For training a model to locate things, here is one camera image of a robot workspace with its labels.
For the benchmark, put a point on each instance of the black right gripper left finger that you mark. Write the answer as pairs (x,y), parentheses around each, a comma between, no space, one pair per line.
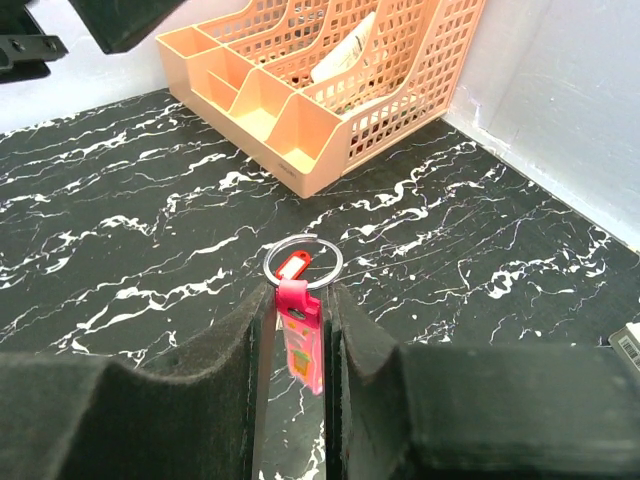
(194,412)

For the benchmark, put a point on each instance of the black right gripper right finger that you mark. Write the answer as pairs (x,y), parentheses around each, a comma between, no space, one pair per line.
(400,411)

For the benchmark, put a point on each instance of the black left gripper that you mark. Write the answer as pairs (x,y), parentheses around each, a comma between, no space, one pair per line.
(117,26)

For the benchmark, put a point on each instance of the pink strap keychain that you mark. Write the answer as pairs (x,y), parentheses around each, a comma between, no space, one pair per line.
(300,313)

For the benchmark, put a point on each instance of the red key tag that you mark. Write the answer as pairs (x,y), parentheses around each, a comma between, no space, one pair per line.
(294,266)

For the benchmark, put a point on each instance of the silver metal keyring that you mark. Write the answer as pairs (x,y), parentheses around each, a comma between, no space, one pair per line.
(303,239)

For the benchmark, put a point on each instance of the orange plastic file organizer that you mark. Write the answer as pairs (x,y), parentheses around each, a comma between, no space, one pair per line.
(247,74)

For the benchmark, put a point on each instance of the white packet in organizer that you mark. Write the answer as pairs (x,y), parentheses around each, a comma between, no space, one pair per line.
(345,54)

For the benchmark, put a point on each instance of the white cardboard box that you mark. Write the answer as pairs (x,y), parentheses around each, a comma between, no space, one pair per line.
(626,343)

